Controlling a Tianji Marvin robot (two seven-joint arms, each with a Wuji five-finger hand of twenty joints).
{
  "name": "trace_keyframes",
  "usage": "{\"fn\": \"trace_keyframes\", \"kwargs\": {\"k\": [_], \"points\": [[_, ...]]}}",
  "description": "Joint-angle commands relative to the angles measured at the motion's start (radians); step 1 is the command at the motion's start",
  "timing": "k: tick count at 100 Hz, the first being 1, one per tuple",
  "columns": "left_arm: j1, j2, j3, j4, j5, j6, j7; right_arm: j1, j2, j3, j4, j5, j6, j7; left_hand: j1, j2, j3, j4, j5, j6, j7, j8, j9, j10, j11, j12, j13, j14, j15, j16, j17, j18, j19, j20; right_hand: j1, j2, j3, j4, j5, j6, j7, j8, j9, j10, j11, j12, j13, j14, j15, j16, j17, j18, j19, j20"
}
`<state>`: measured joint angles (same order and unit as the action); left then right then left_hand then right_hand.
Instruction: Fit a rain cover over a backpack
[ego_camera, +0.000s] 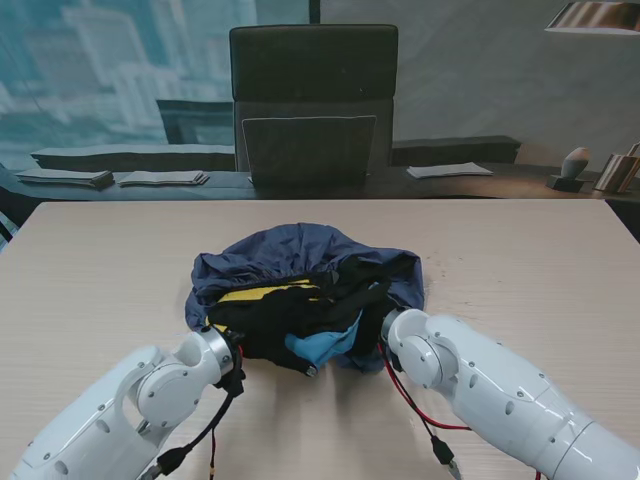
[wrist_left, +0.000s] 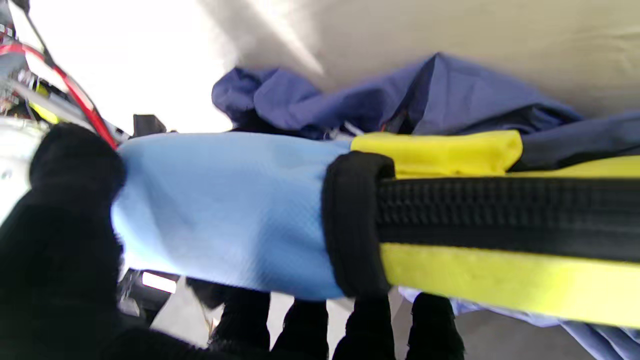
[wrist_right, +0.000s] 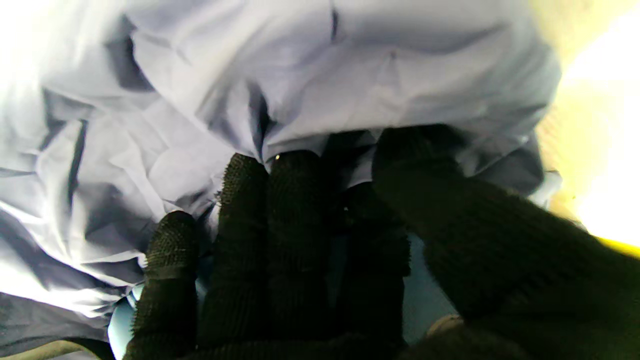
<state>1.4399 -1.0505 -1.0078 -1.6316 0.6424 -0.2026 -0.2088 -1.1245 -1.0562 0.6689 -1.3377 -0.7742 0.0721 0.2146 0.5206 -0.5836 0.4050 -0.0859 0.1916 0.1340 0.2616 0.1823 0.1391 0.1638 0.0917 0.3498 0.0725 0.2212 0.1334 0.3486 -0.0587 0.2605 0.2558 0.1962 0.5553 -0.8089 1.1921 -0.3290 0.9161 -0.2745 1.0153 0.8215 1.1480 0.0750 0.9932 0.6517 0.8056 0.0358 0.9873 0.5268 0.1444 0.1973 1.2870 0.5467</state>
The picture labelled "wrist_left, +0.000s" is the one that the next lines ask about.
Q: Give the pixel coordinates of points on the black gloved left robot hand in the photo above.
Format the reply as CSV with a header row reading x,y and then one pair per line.
x,y
60,250

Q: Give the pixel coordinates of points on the yellow black blue backpack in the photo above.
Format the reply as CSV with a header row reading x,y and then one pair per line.
x,y
225,210

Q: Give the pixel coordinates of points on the navy blue rain cover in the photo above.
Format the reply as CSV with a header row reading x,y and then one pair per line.
x,y
450,95

